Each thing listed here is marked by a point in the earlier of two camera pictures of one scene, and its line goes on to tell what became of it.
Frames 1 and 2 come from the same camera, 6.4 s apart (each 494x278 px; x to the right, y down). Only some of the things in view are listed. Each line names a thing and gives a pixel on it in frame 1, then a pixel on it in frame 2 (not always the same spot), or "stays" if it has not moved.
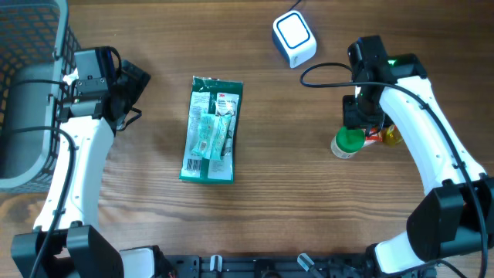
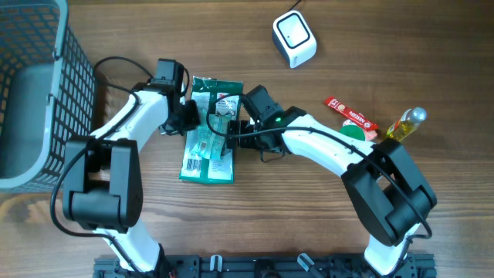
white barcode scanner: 293,38 stays
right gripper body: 360,113 -> 244,127
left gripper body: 127,89 -> 184,116
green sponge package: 210,139 stays
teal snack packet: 211,134 stays
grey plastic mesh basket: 37,52 stays
